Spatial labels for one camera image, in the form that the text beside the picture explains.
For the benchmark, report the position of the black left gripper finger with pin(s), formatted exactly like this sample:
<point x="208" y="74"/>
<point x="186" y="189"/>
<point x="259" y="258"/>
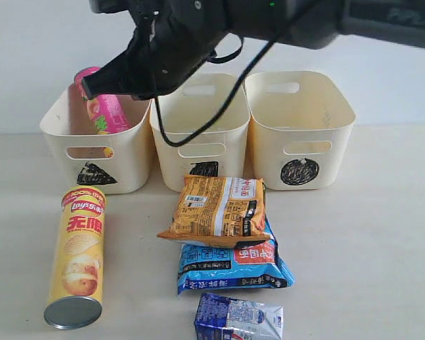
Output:
<point x="113" y="78"/>

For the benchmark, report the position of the yellow Lay's chips can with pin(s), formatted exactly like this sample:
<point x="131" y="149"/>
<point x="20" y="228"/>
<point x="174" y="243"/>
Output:
<point x="76" y="288"/>

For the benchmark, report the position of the cream bin with circle mark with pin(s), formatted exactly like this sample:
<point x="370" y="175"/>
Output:
<point x="299" y="131"/>

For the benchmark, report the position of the cream bin with triangle mark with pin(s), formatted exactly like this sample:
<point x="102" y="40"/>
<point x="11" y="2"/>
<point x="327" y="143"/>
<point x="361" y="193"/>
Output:
<point x="116" y="163"/>

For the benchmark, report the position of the orange noodle packet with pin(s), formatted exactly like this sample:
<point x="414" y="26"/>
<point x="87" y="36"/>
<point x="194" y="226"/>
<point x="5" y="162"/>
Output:
<point x="217" y="211"/>

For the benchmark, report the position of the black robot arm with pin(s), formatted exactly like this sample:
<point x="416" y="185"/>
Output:
<point x="309" y="24"/>

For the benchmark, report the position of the pink chips can yellow lid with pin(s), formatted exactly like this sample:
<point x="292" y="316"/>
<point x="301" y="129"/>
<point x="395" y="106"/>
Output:
<point x="104" y="111"/>

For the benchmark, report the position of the cream bin with square mark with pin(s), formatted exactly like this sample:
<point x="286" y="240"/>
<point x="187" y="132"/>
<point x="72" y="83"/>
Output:
<point x="221" y="149"/>

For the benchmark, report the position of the blue noodle packet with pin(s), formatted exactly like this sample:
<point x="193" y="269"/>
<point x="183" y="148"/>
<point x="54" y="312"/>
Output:
<point x="210" y="268"/>

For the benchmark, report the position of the blue white milk carton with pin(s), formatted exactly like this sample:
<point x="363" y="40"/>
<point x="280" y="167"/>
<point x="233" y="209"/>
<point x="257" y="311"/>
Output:
<point x="218" y="317"/>

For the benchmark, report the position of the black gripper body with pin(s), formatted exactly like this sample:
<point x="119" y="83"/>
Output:
<point x="170" y="43"/>

